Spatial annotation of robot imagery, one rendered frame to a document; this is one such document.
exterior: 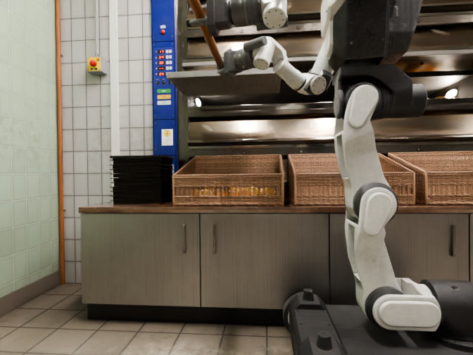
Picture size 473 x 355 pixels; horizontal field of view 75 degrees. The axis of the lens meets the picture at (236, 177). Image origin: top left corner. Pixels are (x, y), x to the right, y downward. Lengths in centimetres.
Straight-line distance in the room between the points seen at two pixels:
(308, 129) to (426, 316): 123
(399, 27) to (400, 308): 88
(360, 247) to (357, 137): 36
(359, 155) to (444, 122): 123
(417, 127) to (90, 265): 200
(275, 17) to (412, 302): 96
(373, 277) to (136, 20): 204
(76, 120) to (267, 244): 156
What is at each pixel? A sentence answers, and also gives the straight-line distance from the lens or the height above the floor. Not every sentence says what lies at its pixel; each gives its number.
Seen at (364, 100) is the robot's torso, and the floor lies 97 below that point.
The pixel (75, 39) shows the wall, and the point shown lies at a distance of 253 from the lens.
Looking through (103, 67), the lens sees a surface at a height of 144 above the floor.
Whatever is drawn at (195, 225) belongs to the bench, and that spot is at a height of 49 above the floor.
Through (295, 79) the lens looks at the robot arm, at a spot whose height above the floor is 113.
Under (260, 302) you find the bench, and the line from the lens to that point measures 156.
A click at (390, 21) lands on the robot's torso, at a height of 121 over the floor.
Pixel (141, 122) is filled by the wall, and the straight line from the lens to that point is 218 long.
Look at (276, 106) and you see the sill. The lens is 203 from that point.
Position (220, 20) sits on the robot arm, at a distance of 101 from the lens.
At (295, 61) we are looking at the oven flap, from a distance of 196.
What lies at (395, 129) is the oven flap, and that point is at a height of 100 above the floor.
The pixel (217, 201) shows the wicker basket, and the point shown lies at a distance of 152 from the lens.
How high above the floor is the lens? 73
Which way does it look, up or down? 1 degrees down
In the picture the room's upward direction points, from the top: 1 degrees counter-clockwise
